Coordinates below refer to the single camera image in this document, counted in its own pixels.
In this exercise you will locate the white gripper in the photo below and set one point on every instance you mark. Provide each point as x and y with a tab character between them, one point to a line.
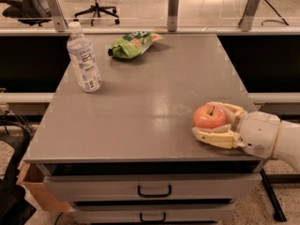
259	133

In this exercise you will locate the red apple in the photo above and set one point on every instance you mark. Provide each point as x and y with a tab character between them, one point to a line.
209	116

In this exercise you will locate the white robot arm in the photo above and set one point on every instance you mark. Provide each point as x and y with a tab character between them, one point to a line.
287	143

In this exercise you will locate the green rice chip bag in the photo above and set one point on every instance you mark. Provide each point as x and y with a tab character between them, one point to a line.
133	45

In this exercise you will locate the black metal floor stand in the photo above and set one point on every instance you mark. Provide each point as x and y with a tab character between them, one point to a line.
268	180

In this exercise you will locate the grey drawer cabinet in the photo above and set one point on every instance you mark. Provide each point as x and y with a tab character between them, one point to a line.
139	122

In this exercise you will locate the lower grey drawer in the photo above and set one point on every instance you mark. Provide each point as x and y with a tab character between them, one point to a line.
174	212

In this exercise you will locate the grey drawer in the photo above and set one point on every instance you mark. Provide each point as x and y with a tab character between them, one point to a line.
99	188
174	212

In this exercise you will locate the upper grey drawer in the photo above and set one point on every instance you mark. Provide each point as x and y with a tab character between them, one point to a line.
99	188

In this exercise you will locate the clear plastic water bottle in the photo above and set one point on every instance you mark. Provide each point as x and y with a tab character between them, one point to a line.
83	59

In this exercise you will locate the wooden box on floor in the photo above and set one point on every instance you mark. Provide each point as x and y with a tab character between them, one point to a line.
32	178

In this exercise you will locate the black office chair left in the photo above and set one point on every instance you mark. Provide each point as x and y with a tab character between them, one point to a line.
28	11

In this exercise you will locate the black chair near left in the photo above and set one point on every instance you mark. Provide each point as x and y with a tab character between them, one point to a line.
14	208

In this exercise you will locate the right metal railing post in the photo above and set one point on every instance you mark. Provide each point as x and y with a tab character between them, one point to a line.
246	21

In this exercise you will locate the metal railing post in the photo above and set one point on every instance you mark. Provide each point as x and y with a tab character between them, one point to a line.
59	22
173	6
246	21

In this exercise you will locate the black lower drawer handle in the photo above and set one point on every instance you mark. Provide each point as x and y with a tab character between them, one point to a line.
146	218

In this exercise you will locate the black drawer handle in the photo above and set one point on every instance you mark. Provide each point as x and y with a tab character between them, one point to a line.
154	192
146	218

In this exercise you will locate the black upper drawer handle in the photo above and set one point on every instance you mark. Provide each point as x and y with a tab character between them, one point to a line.
154	192

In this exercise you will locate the middle metal railing post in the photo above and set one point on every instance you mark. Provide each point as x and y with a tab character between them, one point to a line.
173	6

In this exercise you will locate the left metal railing post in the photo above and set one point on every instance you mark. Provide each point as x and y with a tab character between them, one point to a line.
59	22

